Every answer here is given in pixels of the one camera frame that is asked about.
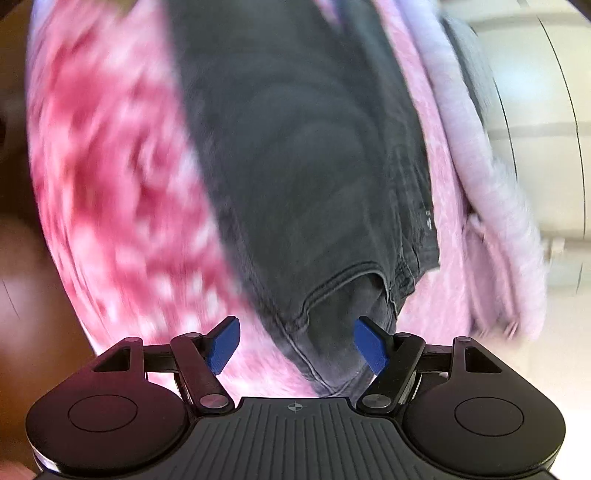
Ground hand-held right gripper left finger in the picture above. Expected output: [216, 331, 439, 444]
[93, 316, 241, 414]

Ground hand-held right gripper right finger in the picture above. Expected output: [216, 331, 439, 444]
[353, 316, 504, 415]

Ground dark grey jeans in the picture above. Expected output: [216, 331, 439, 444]
[167, 0, 441, 398]

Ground pink patterned blanket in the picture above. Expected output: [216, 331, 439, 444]
[25, 0, 522, 398]

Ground light purple fleece blanket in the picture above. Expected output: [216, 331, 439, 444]
[392, 0, 548, 343]

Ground grey pillow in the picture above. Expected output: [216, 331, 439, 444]
[441, 17, 498, 162]

